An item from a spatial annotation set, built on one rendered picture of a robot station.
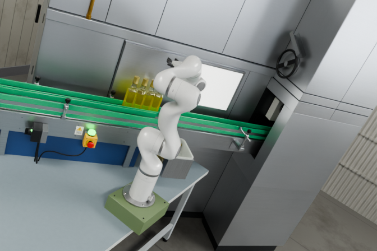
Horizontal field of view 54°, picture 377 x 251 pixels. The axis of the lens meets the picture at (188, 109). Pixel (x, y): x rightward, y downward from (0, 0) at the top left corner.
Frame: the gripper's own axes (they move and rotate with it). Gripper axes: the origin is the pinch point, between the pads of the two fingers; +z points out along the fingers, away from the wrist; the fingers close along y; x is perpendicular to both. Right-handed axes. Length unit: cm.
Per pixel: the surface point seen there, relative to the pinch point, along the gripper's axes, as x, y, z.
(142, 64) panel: 11.7, 9.0, 16.1
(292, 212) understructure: 98, -133, -58
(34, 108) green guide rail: 41, 73, 7
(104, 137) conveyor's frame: 53, 33, -6
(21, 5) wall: 63, 22, 252
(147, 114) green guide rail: 37.1, 6.7, -3.5
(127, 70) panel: 17.8, 17.3, 18.4
